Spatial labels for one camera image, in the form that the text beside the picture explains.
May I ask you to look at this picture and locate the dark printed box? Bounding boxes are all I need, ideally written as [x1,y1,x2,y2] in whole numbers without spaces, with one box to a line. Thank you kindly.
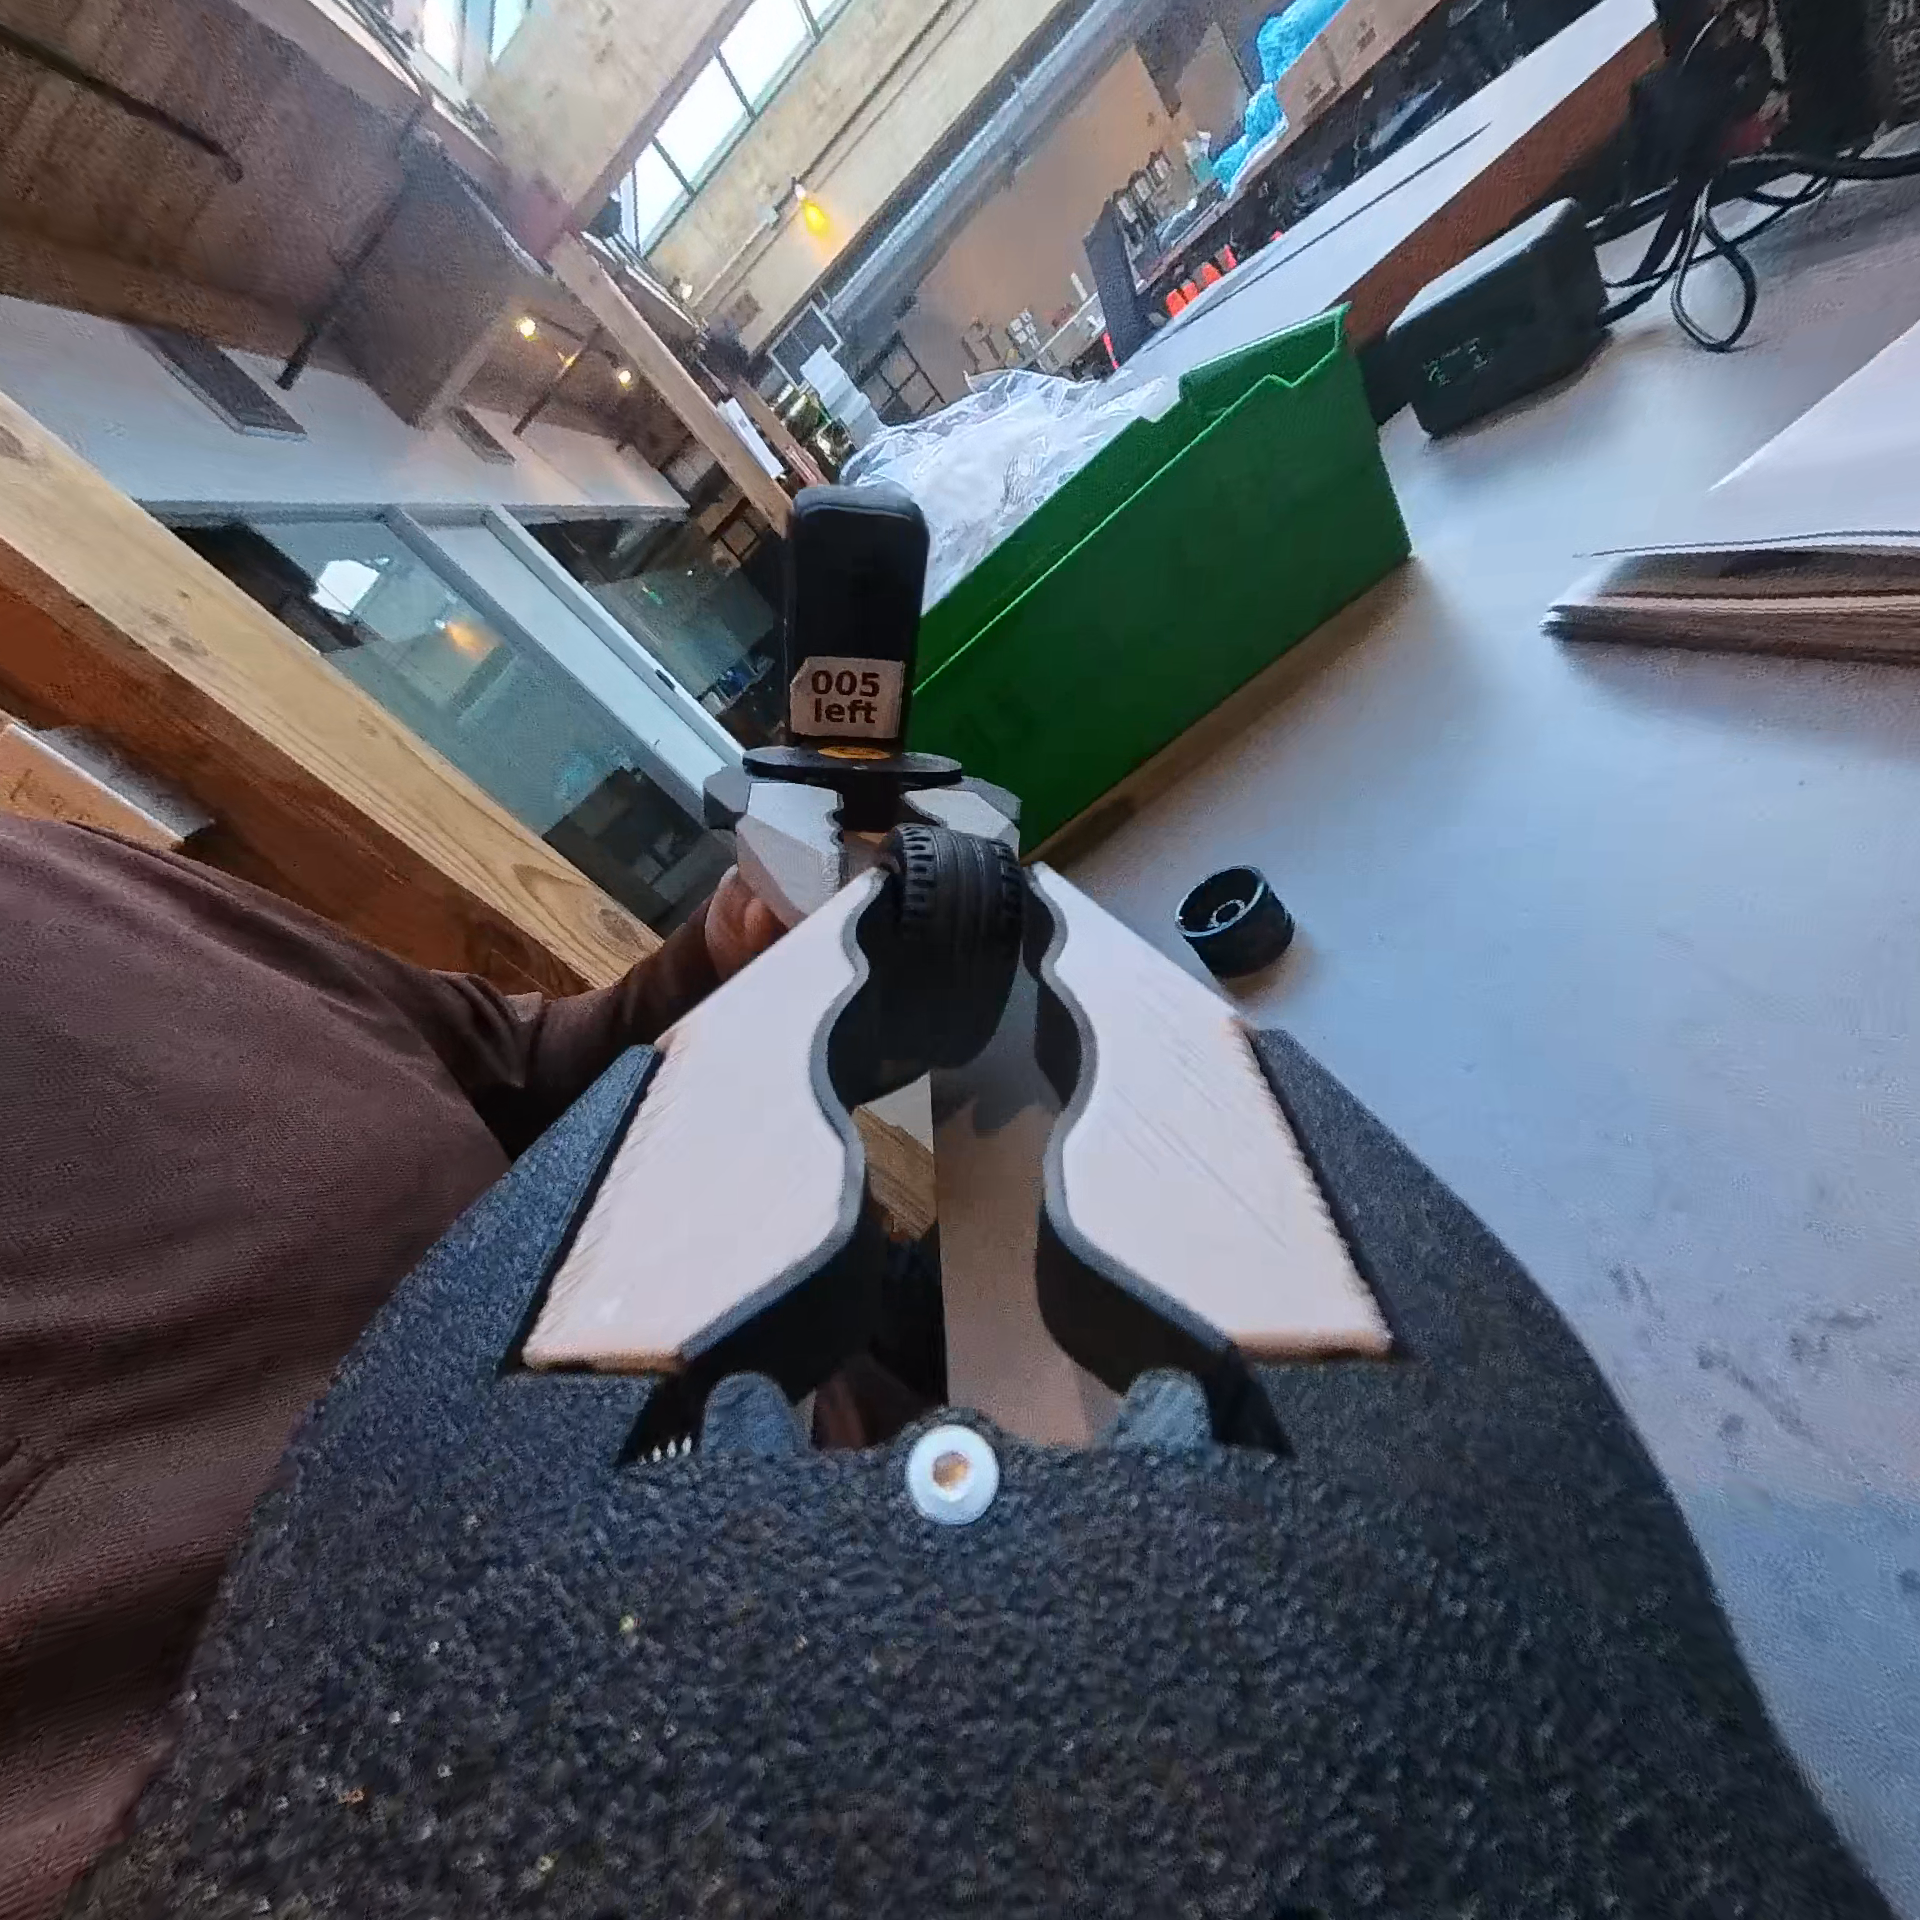
[1650,0,1920,160]

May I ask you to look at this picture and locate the white topped wooden table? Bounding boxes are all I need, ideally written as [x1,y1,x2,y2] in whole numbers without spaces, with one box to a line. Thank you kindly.
[1111,0,1666,392]

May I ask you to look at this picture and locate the clear plastic bag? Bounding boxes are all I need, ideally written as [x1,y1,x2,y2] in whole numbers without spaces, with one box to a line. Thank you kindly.
[847,367,1186,607]

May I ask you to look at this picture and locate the open instruction booklet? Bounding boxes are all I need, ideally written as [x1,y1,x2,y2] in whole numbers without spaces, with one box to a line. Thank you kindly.
[1544,323,1920,669]

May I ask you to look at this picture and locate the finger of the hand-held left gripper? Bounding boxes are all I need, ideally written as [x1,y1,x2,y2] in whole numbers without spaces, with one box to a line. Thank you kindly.
[918,783,1023,864]
[735,780,869,927]

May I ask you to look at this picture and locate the blue plastic bags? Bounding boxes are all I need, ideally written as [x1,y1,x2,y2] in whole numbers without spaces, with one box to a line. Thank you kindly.
[1207,0,1360,190]

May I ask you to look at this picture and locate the black toy wheel with tire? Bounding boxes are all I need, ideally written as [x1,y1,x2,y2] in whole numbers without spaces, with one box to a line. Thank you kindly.
[832,820,1034,1075]

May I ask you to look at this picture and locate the grey desk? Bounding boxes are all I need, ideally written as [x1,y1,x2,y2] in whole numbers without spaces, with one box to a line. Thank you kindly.
[930,151,1920,1907]

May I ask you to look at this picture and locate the glossy black toy wheel rim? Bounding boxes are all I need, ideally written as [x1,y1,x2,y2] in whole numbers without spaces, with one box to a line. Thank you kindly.
[1175,864,1295,980]

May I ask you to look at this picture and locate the person's left hand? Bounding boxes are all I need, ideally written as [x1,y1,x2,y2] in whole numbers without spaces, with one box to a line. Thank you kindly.
[703,866,794,980]

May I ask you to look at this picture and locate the green plastic bin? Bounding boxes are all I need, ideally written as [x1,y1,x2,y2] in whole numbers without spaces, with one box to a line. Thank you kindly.
[908,303,1415,859]

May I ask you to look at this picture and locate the glass office partition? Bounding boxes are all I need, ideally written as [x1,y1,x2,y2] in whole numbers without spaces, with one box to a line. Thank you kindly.
[151,503,752,933]

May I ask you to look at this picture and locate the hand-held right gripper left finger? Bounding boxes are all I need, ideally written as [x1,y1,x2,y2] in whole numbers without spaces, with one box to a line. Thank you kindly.
[518,871,887,1404]

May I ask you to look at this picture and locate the silver ventilation duct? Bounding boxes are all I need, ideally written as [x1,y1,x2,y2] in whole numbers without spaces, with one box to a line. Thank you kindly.
[826,29,1150,325]

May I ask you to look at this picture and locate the pale wooden plank beam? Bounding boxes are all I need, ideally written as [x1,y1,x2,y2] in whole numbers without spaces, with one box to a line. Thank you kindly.
[0,392,663,998]

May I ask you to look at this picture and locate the black power adapter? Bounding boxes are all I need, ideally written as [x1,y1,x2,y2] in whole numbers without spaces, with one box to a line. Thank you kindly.
[1382,199,1610,440]

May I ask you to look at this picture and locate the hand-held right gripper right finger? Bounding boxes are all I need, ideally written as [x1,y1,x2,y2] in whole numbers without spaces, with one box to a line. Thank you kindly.
[1027,864,1395,1394]

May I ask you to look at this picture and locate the person's left forearm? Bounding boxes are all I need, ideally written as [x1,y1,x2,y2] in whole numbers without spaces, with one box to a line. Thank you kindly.
[434,901,746,1157]

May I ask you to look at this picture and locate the black cable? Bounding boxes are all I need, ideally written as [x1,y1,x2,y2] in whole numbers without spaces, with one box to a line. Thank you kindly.
[1591,90,1920,354]

